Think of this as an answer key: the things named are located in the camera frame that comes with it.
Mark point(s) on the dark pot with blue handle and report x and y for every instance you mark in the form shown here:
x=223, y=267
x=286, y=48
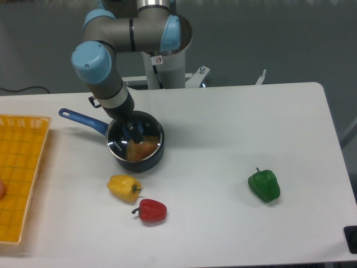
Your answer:
x=102, y=127

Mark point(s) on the white metal frame base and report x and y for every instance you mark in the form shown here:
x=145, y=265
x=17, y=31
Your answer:
x=192, y=80

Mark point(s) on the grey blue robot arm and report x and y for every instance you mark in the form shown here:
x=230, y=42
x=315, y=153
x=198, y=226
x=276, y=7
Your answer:
x=116, y=27

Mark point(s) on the triangular toasted bread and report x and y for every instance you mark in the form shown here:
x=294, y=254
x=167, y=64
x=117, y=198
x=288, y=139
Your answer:
x=140, y=151

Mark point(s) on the black object at table edge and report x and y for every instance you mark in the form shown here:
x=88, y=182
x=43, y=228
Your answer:
x=350, y=233

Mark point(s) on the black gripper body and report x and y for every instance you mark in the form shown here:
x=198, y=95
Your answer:
x=120, y=106

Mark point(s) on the green bell pepper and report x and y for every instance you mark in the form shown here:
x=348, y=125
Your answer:
x=264, y=185

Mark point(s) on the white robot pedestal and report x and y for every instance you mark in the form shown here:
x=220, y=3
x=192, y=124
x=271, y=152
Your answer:
x=170, y=74

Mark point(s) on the yellow woven basket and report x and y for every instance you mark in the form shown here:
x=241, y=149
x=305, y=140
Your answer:
x=23, y=140

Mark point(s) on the yellow bell pepper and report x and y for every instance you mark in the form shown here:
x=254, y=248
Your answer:
x=124, y=187

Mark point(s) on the glass pot lid blue knob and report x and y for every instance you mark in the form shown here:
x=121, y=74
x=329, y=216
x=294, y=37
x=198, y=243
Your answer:
x=117, y=143

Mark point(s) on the red bell pepper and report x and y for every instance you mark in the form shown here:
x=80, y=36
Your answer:
x=150, y=210

